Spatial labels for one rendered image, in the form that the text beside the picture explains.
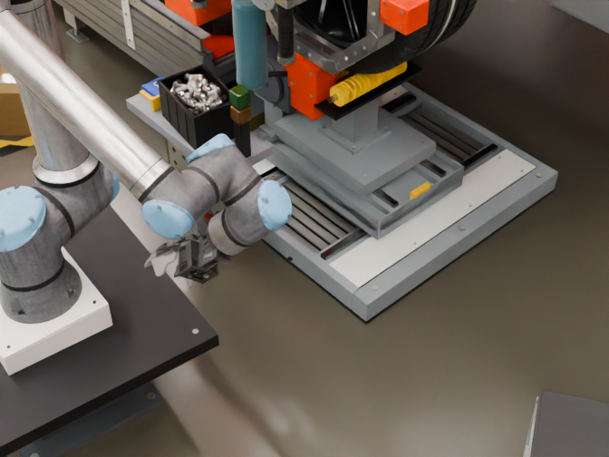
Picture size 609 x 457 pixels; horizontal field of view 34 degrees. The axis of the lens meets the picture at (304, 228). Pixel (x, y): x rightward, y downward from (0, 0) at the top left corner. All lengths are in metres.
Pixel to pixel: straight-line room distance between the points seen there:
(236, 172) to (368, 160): 1.07
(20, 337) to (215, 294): 0.71
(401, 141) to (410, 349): 0.65
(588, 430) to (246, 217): 0.85
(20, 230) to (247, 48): 0.84
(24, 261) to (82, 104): 0.52
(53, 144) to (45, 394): 0.55
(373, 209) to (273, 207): 1.01
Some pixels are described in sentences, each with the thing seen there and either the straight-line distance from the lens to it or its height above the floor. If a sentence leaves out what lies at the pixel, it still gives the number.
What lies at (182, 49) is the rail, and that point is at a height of 0.31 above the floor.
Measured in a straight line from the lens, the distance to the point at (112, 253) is 2.60.
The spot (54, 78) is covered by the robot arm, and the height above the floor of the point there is 1.05.
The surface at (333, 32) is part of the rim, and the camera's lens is 2.78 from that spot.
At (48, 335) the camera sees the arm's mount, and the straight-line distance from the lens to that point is 2.36.
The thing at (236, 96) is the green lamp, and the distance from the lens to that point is 2.47.
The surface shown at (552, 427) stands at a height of 0.34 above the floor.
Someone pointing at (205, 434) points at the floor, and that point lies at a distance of 2.58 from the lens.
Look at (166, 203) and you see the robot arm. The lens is 1.84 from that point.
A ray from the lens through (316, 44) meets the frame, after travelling 2.74.
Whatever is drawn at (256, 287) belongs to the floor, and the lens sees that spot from 2.88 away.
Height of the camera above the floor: 2.10
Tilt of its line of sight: 43 degrees down
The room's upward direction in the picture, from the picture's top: 1 degrees counter-clockwise
